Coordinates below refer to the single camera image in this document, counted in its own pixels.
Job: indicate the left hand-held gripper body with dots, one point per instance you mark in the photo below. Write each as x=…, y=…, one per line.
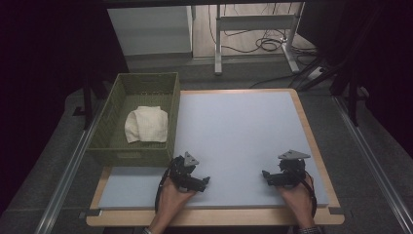
x=180, y=172

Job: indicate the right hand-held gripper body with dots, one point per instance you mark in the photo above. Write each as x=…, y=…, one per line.
x=293, y=170

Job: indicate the cream cloth towel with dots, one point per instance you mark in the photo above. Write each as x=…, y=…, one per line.
x=147, y=125

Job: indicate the green woven basket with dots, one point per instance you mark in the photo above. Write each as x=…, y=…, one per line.
x=110, y=143

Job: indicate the person's left hand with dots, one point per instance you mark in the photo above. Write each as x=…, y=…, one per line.
x=170, y=203

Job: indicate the person's right hand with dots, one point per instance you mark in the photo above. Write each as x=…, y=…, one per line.
x=300, y=203

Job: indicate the pale blue table mat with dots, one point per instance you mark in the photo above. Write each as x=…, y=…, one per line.
x=233, y=130

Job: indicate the white power strip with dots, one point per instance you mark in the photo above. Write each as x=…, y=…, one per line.
x=316, y=73

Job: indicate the black tripod stand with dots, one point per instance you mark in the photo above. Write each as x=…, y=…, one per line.
x=352, y=87

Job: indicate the black metal stand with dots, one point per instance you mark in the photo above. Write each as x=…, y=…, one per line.
x=87, y=104

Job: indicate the white cabinet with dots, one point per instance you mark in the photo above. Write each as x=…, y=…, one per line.
x=149, y=31

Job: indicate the metal floor rail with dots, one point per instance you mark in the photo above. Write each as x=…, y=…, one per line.
x=65, y=182
x=373, y=165

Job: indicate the grey metal desk frame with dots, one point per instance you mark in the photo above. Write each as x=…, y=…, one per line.
x=253, y=22

